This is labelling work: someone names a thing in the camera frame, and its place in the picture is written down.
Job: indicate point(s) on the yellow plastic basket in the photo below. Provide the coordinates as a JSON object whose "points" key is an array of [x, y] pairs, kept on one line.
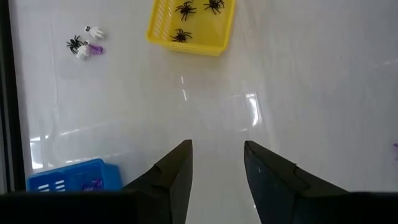
{"points": [[205, 34]]}

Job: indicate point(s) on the purple plastic toy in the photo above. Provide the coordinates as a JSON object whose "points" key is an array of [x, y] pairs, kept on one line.
{"points": [[97, 49], [93, 184]]}

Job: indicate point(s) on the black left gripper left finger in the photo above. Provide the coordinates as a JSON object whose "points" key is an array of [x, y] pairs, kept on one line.
{"points": [[168, 193]]}

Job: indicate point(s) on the blue plastic basket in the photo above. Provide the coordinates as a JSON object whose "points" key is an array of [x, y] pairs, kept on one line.
{"points": [[71, 174]]}

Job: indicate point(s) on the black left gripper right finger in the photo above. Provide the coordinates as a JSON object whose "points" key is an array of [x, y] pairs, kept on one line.
{"points": [[273, 193]]}

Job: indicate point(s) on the black plastic spider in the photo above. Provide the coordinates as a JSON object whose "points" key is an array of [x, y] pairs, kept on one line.
{"points": [[186, 9], [74, 44], [181, 35], [214, 4]]}

